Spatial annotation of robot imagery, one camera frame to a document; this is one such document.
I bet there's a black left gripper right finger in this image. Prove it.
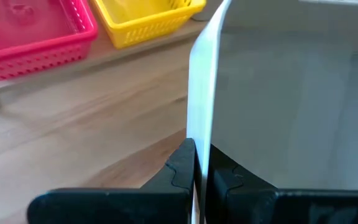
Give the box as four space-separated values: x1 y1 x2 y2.
205 144 358 224

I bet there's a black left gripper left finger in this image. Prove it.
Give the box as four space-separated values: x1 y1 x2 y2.
26 138 196 224

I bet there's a white plastic bin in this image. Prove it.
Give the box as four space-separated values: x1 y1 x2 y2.
186 0 358 224

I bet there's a large red slotted basket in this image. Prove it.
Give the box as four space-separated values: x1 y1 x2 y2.
0 0 99 82

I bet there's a large yellow slotted basket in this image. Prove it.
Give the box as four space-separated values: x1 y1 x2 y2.
90 0 207 50

